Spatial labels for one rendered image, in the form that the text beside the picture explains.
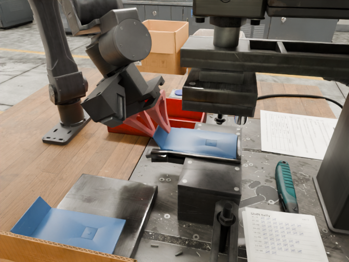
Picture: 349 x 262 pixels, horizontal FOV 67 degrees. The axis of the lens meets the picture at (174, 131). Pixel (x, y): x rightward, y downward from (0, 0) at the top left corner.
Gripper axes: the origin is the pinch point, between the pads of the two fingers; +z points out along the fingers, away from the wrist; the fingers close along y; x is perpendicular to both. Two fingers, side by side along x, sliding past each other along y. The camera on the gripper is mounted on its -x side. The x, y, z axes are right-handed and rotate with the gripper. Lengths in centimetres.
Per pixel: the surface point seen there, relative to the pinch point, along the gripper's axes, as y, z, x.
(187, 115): -4.2, 10.5, 22.8
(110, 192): -10.1, 3.1, -10.5
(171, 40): -68, 23, 211
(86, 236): -9.1, 2.3, -20.4
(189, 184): 6.3, 4.7, -11.6
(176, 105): -5.8, 6.4, 23.0
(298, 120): 22.2, 26.9, 28.6
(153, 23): -98, 7, 267
